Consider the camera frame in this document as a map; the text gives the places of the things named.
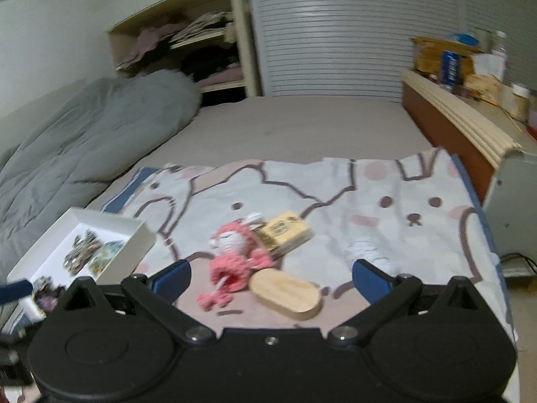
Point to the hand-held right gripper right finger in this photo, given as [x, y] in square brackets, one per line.
[371, 281]

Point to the white crochet piece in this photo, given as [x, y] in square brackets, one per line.
[369, 252]

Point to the yellow snack box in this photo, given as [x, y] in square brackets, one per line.
[426, 56]

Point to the beige bed sheet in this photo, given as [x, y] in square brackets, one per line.
[293, 126]

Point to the blue soda can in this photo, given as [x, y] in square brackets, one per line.
[449, 69]

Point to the grey quilted duvet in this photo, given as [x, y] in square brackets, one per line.
[84, 142]

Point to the small yellow box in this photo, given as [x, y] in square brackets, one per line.
[289, 231]

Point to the white tissue box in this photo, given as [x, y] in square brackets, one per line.
[488, 65]

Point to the clear plastic bottle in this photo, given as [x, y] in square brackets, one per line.
[500, 48]

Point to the pink crumpled garment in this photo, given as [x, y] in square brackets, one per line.
[144, 44]

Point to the bear printed blanket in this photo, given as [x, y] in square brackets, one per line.
[335, 201]

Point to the beige crumpled snack bag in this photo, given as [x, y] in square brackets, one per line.
[482, 88]

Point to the beige folded clothes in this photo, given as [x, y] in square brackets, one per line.
[201, 25]

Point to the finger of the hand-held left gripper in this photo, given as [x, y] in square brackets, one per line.
[14, 291]

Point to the oval wooden block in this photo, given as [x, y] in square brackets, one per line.
[289, 294]

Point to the glass jar with white lid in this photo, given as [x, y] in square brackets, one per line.
[520, 100]

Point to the white shallow cardboard box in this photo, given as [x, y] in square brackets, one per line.
[126, 252]

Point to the pink folded cloth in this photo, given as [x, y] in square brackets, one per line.
[222, 79]

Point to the white bedside cabinet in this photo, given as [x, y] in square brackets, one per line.
[514, 205]

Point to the wooden bed headboard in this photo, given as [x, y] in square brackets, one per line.
[453, 134]

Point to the floral brocade pouch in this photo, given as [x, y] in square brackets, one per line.
[107, 256]

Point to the pink crochet doll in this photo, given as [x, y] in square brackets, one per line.
[233, 239]

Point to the cream open shelf unit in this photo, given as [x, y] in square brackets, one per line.
[244, 29]

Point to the dark piled clothes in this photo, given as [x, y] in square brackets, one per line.
[209, 63]

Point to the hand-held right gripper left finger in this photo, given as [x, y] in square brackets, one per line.
[174, 280]

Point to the dark purple scrunchie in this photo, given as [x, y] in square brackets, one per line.
[48, 296]

